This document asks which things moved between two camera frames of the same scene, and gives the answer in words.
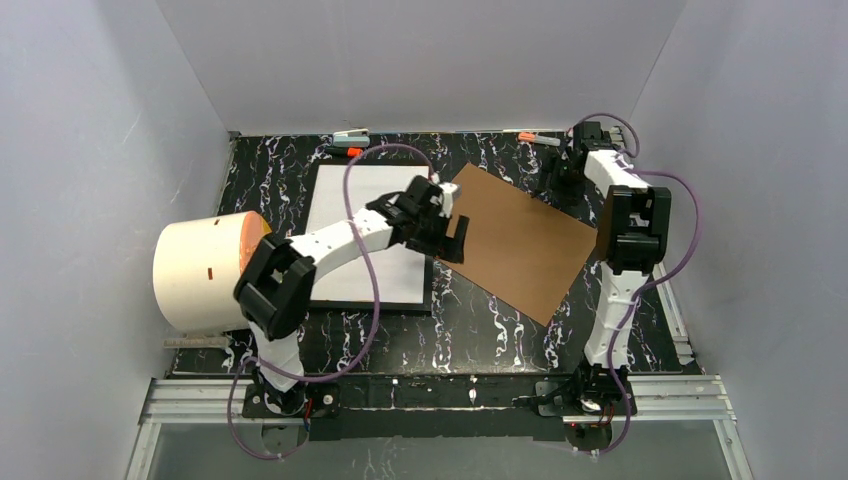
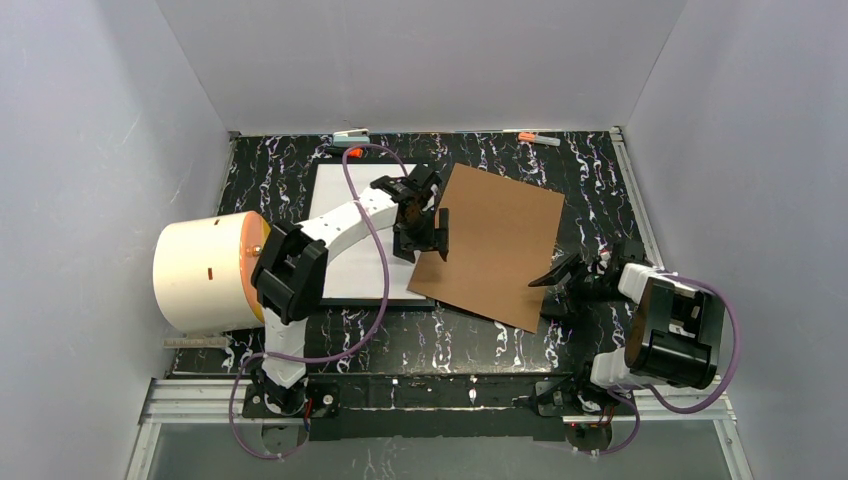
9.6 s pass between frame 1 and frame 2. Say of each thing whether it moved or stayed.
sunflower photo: stayed
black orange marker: stayed
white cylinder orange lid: stayed
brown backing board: moved
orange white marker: stayed
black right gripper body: moved
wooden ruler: stayed
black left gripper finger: moved
